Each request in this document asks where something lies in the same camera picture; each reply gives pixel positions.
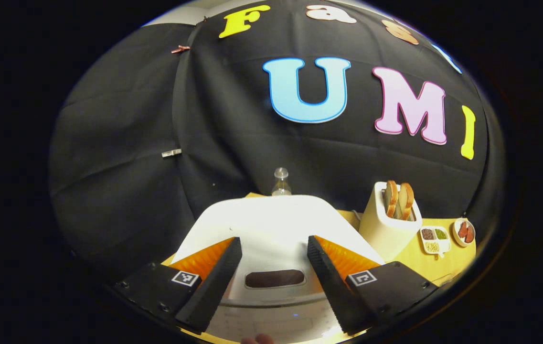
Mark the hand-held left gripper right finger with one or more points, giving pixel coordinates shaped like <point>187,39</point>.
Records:
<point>335,286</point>

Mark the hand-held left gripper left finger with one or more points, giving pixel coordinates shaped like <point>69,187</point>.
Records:
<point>211,286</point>

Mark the white rice cooker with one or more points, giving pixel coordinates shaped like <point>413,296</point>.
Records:
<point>271,224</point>

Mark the white toaster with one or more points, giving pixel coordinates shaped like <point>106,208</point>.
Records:
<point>381,234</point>

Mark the toasted bread slice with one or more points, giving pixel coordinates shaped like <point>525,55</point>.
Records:
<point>406,200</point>
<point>390,198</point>

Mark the white divided grain dish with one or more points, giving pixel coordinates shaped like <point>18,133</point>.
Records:
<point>433,241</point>

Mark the clear glass bottle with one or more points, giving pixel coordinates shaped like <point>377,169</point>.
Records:
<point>281,184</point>

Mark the small white round plate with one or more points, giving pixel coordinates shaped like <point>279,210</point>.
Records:
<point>456,236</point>

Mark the red food slice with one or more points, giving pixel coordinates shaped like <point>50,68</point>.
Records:
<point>463,229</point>
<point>470,234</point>

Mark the silver cloth clip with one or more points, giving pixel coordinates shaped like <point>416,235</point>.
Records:
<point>171,153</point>

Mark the black backdrop cloth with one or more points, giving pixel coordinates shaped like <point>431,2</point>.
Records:
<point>118,143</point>

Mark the copper cloth clip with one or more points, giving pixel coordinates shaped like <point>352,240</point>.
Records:
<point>180,49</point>

